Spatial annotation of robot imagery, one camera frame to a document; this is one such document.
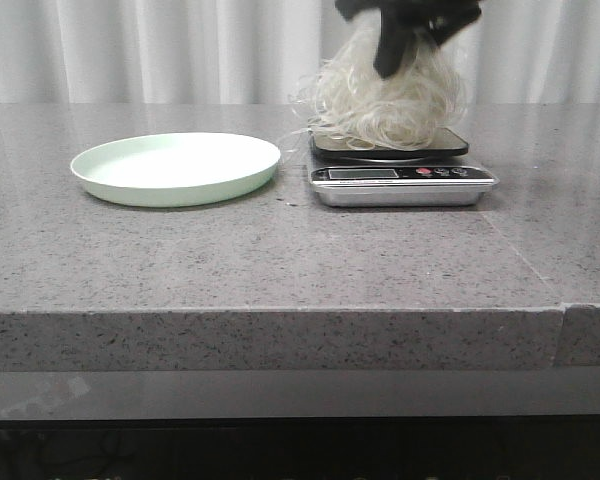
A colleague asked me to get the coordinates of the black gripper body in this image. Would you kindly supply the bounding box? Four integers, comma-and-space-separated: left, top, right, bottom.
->
335, 0, 482, 31

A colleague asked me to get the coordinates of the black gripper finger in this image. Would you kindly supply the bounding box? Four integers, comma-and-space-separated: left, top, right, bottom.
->
373, 10, 415, 79
427, 17, 461, 46

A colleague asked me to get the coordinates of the light green round plate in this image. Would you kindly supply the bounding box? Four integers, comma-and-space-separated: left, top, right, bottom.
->
70, 132, 281, 208

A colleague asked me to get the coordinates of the silver black kitchen scale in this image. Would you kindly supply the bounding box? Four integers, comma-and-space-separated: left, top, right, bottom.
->
308, 128, 499, 207

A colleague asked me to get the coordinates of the white vermicelli noodle bundle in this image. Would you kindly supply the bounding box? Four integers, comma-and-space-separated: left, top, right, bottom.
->
292, 17, 465, 150

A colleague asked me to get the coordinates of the white pleated curtain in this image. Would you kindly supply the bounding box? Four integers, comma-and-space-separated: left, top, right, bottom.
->
0, 1, 600, 104

